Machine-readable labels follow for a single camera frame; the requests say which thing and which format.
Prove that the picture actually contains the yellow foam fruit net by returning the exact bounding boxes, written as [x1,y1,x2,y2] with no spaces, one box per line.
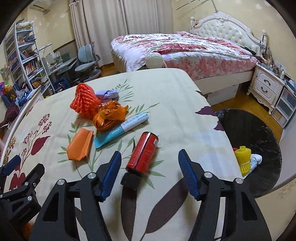
[234,146,251,177]

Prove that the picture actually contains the red foam fruit net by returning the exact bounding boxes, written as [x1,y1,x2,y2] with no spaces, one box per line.
[70,83,102,120]

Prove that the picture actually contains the red cylindrical can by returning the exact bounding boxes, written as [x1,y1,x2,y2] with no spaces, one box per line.
[120,131,159,191]

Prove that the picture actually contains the black trash bag bin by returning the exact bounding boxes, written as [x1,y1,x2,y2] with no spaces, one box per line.
[216,109,282,198]

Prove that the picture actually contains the orange folded paper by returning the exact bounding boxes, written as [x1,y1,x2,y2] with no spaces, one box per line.
[66,128,93,161]

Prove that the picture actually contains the floral bedspread table cover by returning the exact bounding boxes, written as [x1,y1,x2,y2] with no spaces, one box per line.
[4,69,241,240]

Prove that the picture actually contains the teal white tube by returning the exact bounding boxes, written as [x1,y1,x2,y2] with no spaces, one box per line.
[94,112,149,149]

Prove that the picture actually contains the orange crumpled ribbon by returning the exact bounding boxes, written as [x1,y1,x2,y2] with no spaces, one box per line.
[92,100,129,133]

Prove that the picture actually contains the study desk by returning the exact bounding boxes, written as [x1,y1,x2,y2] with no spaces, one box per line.
[41,57,78,90]

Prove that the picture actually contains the purple crumpled cloth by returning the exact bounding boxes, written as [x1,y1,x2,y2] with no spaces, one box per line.
[95,89,119,103]

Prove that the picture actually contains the white bookshelf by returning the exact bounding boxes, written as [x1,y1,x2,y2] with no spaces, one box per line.
[4,19,55,97]

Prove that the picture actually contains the plastic drawer unit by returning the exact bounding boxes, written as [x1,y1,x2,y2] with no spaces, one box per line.
[271,86,296,128]

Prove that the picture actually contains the grey desk chair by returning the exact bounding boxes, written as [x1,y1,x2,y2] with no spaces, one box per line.
[75,42,101,83]

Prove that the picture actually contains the white nightstand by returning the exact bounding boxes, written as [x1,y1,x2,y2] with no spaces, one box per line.
[247,62,285,115]

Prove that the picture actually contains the bed with floral quilt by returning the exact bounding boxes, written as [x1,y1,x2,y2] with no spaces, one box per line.
[111,31,258,95]

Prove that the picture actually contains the white round bedpost knob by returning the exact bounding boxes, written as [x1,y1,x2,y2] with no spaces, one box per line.
[145,53,167,69]

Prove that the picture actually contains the beige curtains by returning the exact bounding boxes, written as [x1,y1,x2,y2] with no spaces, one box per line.
[69,0,173,65]

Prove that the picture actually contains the white tufted headboard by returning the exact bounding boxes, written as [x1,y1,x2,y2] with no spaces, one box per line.
[190,11,260,54]

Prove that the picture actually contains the wall air conditioner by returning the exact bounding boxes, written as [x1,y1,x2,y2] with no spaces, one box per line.
[29,0,56,12]

